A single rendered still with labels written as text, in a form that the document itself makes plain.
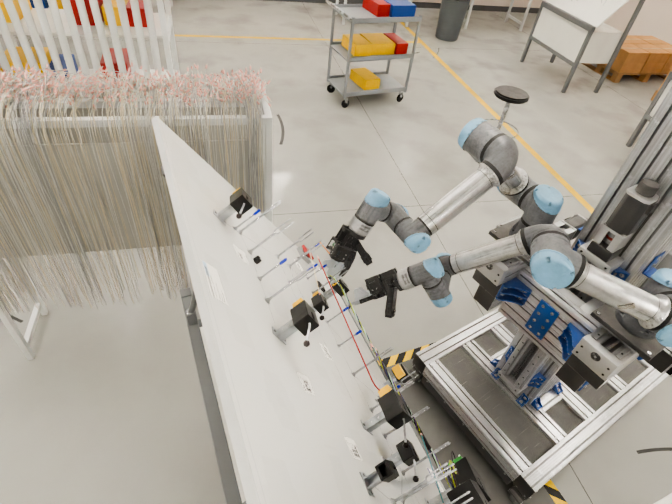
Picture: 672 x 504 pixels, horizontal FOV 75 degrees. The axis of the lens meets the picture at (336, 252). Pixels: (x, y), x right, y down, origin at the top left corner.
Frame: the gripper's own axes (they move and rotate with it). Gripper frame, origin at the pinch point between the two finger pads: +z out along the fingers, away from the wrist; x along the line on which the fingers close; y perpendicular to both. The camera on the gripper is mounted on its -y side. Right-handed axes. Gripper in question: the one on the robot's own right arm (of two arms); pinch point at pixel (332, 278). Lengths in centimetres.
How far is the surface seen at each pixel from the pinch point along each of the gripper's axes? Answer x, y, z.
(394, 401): 59, 4, -5
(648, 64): -441, -539, -293
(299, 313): 52, 34, -16
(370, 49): -380, -115, -90
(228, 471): 47, 24, 43
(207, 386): 20, 30, 40
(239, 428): 82, 51, -16
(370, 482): 78, 15, 0
